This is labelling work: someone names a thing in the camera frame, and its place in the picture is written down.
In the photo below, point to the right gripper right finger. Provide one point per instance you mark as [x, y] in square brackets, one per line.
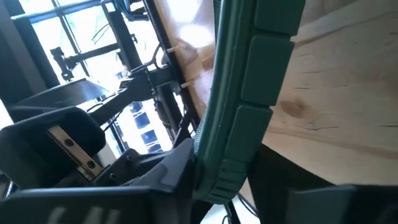
[311, 205]

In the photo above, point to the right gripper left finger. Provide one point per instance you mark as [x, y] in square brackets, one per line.
[93, 205]

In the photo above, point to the green rubber slide sandal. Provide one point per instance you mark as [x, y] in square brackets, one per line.
[248, 93]

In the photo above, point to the dark grey desk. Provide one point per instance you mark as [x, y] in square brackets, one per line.
[62, 93]

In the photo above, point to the black stand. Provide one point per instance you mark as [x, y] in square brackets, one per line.
[66, 62]

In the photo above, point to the black support beam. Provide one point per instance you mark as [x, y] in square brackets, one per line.
[130, 93]

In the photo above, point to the white plastic peg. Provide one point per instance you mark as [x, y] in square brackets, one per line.
[172, 48]
[188, 83]

